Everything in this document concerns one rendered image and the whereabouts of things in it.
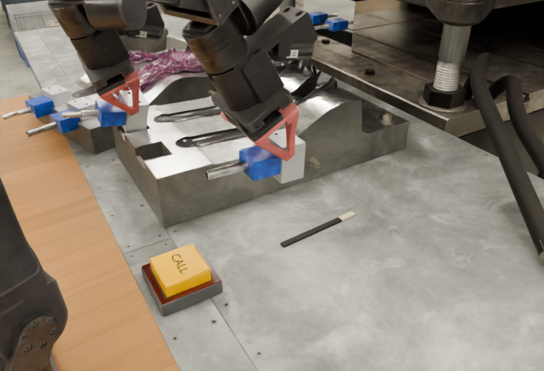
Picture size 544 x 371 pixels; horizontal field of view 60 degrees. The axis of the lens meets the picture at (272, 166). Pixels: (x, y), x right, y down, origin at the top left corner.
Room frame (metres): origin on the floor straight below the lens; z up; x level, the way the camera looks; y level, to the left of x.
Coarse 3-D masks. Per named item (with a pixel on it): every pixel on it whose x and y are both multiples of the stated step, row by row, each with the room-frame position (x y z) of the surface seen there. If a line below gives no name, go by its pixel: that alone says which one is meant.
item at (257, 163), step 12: (276, 132) 0.58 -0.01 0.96; (276, 144) 0.55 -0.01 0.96; (300, 144) 0.55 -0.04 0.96; (240, 156) 0.54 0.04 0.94; (252, 156) 0.53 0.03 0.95; (264, 156) 0.53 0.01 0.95; (276, 156) 0.53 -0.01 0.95; (300, 156) 0.55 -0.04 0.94; (216, 168) 0.51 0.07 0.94; (228, 168) 0.51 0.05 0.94; (240, 168) 0.52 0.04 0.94; (252, 168) 0.52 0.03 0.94; (264, 168) 0.52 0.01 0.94; (276, 168) 0.53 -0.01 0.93; (288, 168) 0.54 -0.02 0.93; (300, 168) 0.55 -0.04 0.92; (288, 180) 0.54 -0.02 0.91
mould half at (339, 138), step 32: (320, 96) 0.77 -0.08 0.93; (352, 96) 0.78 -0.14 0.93; (160, 128) 0.74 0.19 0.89; (192, 128) 0.74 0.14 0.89; (224, 128) 0.75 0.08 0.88; (320, 128) 0.72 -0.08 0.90; (352, 128) 0.76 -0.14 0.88; (384, 128) 0.80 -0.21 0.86; (128, 160) 0.72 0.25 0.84; (160, 160) 0.62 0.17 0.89; (192, 160) 0.62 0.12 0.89; (224, 160) 0.63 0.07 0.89; (320, 160) 0.72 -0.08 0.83; (352, 160) 0.76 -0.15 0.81; (160, 192) 0.57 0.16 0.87; (192, 192) 0.60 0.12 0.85; (224, 192) 0.63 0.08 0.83; (256, 192) 0.65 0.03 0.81
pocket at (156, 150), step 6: (150, 144) 0.68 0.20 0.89; (156, 144) 0.69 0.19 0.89; (162, 144) 0.69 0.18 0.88; (138, 150) 0.67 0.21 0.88; (144, 150) 0.67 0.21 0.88; (150, 150) 0.68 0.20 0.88; (156, 150) 0.68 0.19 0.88; (162, 150) 0.69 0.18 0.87; (168, 150) 0.66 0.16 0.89; (138, 156) 0.66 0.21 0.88; (144, 156) 0.67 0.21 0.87; (150, 156) 0.68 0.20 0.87; (156, 156) 0.68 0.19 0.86; (162, 156) 0.68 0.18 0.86
